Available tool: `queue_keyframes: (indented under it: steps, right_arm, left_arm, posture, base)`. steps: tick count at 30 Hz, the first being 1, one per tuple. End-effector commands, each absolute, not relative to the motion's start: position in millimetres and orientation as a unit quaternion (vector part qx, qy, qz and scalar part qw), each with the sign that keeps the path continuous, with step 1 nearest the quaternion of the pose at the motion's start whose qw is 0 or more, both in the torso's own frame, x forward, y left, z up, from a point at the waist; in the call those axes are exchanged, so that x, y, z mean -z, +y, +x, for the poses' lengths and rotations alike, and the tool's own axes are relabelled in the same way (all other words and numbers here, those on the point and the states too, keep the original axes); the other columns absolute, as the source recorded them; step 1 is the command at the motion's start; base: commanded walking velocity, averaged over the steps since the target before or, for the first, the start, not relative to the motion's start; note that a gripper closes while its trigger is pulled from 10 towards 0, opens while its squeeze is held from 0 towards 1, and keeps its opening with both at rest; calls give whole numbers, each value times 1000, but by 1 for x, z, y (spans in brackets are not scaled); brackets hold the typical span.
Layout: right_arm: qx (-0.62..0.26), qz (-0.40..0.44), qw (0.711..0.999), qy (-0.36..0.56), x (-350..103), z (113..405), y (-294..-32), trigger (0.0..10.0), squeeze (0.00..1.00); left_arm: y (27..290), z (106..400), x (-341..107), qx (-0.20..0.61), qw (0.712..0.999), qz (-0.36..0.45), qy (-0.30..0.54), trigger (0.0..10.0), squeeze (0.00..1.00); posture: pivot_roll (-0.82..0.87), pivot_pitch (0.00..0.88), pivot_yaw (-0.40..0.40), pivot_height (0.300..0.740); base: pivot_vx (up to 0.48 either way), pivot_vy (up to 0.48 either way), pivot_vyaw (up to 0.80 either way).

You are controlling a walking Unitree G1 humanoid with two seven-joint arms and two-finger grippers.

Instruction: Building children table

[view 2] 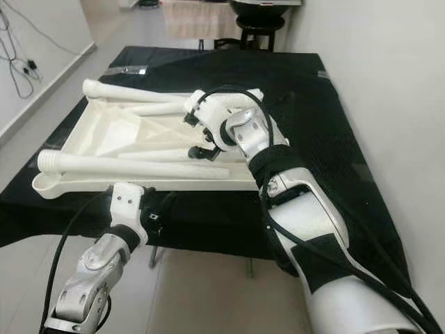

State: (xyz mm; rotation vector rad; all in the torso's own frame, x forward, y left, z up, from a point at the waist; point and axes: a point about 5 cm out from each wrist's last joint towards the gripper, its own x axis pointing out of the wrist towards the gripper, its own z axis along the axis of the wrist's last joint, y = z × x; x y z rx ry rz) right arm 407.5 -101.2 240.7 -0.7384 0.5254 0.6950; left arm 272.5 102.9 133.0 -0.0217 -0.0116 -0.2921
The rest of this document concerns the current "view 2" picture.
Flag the black round stool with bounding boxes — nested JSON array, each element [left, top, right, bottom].
[[236, 15, 286, 53]]

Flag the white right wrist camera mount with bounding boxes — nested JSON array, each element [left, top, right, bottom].
[[184, 88, 265, 152]]

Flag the looped black wall cable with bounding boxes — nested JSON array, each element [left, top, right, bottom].
[[0, 7, 46, 100]]

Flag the black round bowl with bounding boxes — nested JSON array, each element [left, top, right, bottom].
[[228, 0, 303, 18]]

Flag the white plastic children table top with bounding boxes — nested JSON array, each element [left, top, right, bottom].
[[35, 89, 261, 202]]

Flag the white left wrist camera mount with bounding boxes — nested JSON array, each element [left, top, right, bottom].
[[108, 182, 148, 244]]

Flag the beige cloth covered table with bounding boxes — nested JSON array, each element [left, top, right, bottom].
[[161, 0, 241, 41]]

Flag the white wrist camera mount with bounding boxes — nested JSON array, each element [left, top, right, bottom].
[[108, 182, 148, 244], [184, 88, 265, 152]]

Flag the black tablecloth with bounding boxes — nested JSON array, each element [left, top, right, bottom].
[[0, 45, 414, 300]]

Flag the thin long black wall cable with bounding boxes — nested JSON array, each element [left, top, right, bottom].
[[17, 0, 95, 56]]

